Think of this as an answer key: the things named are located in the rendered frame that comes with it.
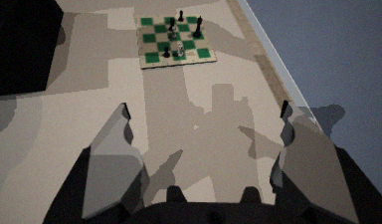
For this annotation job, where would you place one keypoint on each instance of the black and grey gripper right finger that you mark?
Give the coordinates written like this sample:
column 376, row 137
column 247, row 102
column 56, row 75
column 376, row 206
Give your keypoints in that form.
column 319, row 181

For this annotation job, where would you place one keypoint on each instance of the green and white chessboard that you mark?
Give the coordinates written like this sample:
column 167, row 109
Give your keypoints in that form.
column 154, row 34

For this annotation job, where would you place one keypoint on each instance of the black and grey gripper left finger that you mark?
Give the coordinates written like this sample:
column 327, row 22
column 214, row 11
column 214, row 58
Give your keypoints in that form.
column 107, row 182

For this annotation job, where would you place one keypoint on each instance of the white pawn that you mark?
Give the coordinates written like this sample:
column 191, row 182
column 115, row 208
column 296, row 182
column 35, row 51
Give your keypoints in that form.
column 173, row 35

